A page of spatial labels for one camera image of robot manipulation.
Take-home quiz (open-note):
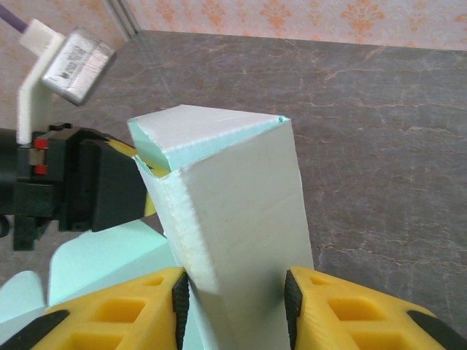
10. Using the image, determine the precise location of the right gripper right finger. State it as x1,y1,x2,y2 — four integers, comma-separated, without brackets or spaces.
283,265,449,350

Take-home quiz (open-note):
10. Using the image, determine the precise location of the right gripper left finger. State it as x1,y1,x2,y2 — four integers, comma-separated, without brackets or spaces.
0,265,191,350

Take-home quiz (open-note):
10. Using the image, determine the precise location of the light blue paper box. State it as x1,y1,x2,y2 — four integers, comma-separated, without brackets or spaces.
0,104,315,350

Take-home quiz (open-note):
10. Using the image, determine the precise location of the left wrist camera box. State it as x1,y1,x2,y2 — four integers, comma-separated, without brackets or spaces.
16,18,117,145

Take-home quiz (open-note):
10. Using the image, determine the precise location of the aluminium frame post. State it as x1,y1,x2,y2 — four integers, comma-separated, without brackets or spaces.
101,0,143,42

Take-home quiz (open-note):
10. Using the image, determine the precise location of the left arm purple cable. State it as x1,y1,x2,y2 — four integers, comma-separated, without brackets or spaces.
0,0,32,34

